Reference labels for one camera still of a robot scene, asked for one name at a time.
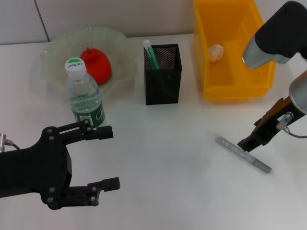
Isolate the right wrist cable with connector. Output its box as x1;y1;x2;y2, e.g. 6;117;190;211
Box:
277;111;307;138

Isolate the green pen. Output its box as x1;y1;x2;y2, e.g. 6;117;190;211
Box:
142;39;160;70

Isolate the white paper ball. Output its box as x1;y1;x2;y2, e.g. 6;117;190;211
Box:
208;44;224;63

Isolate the clear green-label water bottle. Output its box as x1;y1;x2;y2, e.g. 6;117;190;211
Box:
64;57;107;131

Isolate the grey glitter pen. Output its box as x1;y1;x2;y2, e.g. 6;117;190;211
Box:
215;136;273;174

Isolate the wrist cable with connector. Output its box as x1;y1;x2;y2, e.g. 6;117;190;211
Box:
277;111;307;138
0;133;22;153

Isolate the pale green glass fruit plate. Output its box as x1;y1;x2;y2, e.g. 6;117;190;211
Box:
40;26;135;104

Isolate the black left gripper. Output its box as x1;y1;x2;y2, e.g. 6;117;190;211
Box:
0;119;120;211

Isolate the yellow plastic bin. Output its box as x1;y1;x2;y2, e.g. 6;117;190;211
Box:
193;0;276;100

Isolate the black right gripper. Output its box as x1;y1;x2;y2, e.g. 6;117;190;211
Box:
237;95;302;153

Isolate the left wrist cable with connector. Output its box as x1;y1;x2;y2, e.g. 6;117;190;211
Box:
0;133;22;153

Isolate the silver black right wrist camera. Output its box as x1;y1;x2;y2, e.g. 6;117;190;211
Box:
241;1;307;70

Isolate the black mesh pen holder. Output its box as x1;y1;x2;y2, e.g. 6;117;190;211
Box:
143;44;183;105

